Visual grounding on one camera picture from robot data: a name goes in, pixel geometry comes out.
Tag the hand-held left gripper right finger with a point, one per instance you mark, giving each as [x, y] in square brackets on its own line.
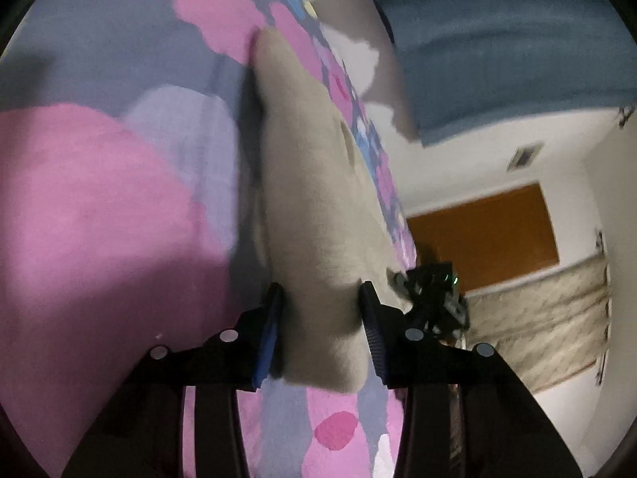
[371, 328]

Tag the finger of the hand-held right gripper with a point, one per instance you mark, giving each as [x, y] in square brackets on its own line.
[402, 284]

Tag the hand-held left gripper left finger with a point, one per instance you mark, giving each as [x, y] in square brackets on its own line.
[266, 343]

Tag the beige knit sweater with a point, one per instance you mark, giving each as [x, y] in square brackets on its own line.
[313, 239]

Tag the brown wooden door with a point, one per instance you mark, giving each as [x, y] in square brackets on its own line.
[487, 239]

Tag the beige patterned curtain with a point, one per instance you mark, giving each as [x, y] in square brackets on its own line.
[542, 318]

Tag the colourful circle print blanket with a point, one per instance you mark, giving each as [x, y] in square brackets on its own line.
[114, 209]

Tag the blue curtain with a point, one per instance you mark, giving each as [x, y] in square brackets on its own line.
[492, 45]

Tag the wall vent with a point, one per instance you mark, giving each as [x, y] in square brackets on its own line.
[525, 157]

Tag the black curtain rod bracket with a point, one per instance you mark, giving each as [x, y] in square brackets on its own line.
[599, 241]
[626, 117]

